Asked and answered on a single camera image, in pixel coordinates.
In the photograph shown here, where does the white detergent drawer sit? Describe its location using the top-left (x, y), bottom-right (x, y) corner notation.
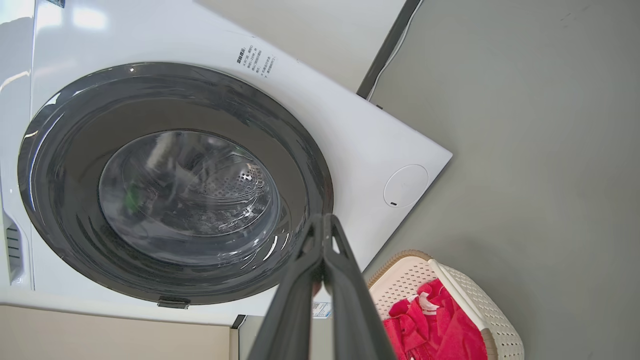
top-left (0, 200), bottom-right (34, 291)

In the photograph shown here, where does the cream perforated laundry basket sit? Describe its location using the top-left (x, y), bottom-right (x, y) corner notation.
top-left (367, 250), bottom-right (525, 360)

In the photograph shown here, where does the white front-load washing machine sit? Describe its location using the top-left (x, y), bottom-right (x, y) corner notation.
top-left (0, 0), bottom-right (454, 327)

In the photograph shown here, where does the round dark washing machine door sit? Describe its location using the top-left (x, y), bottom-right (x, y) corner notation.
top-left (17, 61), bottom-right (334, 306)

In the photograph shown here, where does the red garment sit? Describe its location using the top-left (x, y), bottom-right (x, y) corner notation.
top-left (382, 278), bottom-right (488, 360)

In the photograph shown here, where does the printed warning text label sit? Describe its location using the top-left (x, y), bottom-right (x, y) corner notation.
top-left (236, 45), bottom-right (277, 78)

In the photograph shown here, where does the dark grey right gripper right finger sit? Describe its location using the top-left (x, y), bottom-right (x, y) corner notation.
top-left (323, 214), bottom-right (397, 360)

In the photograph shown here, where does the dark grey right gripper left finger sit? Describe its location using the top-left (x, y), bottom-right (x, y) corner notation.
top-left (247, 214), bottom-right (325, 360)

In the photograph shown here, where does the round white filter cover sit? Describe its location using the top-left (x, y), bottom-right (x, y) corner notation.
top-left (383, 164), bottom-right (430, 208)

